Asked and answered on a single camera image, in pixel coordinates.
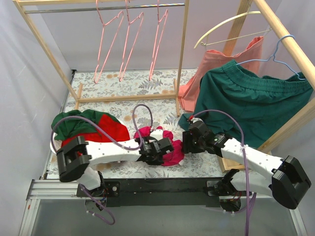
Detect cream plastic hanger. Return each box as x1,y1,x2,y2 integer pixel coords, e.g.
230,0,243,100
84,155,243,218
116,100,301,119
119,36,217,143
193,10,272,52

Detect blue wire hanger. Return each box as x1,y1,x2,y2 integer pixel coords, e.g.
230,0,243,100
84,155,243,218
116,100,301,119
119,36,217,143
237,34,305,81

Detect dark green t shirt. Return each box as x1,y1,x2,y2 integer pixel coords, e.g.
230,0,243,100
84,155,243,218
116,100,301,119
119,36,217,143
51,109,104,141

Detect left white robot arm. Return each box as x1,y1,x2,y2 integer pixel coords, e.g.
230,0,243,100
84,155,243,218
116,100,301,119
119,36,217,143
56,136,174,197

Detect salmon pink shorts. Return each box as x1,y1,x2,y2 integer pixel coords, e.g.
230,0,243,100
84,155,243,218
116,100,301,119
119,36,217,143
178,36,264,112

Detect white laundry basket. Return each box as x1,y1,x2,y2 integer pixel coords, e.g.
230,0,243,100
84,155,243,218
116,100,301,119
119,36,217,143
50,132,62,154

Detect teal green shorts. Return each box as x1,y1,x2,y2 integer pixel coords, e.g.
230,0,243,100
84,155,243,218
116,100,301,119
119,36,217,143
192,60,313,148

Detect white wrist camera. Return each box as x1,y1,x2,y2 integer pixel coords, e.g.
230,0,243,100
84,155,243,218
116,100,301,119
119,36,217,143
150,129,163,140
188,117,203,124

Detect aluminium table frame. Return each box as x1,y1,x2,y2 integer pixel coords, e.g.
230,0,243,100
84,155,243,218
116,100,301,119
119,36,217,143
19,178,308,236

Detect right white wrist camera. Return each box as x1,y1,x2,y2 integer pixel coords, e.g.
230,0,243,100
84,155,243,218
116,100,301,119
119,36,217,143
188,117,203,124

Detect small wooden clothes rack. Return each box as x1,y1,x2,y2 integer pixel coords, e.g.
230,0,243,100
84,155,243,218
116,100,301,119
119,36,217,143
13,0,189,117

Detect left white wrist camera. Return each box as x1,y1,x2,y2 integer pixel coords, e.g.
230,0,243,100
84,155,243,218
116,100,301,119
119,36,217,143
150,129,163,140

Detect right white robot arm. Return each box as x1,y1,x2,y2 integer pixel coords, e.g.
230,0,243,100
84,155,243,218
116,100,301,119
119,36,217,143
182,120,312,209

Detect pink wire hanger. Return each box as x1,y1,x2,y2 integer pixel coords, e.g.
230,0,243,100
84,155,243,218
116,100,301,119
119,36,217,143
149,1,168,81
119,0,144,82
93,0,125,84

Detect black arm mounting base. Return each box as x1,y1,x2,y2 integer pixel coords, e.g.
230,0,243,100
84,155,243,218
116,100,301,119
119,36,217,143
76,177,245,212

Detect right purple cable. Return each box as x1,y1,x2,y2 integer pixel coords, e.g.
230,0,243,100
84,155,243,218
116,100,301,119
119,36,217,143
190,109,258,236

